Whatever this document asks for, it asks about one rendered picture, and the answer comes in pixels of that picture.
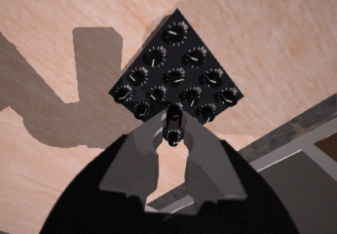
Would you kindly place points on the black knob box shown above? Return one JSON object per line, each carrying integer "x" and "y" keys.
{"x": 175, "y": 71}

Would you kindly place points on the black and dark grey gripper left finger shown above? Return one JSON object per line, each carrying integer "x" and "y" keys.
{"x": 128, "y": 166}

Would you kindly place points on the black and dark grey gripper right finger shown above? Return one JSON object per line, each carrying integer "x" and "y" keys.
{"x": 216, "y": 172}

